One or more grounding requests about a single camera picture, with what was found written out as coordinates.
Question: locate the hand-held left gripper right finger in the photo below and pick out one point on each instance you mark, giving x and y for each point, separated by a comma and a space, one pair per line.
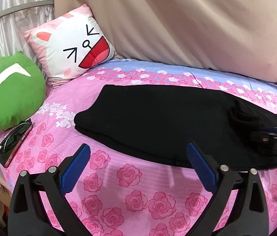
200, 167

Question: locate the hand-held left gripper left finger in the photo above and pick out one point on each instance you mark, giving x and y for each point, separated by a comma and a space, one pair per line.
75, 164

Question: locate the black pants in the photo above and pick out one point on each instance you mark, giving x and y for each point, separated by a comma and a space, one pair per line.
153, 118

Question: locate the pink floral bed sheet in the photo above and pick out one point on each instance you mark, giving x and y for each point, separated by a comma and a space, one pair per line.
128, 177

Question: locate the black sunglasses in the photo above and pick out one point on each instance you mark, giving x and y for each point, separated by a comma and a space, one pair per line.
13, 137

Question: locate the smartphone with red edge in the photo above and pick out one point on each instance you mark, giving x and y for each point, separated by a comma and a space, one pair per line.
5, 161

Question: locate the green plush cushion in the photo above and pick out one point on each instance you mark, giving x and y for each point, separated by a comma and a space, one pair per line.
13, 95

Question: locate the pink cat face pillow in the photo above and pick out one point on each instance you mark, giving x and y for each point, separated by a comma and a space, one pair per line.
67, 46

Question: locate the beige cloth drape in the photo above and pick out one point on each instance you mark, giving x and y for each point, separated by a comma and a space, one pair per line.
177, 24

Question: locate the white satin curtain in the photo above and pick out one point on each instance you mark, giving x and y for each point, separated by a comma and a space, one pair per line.
13, 29

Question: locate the curved metal rail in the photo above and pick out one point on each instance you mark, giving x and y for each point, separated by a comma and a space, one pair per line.
18, 8

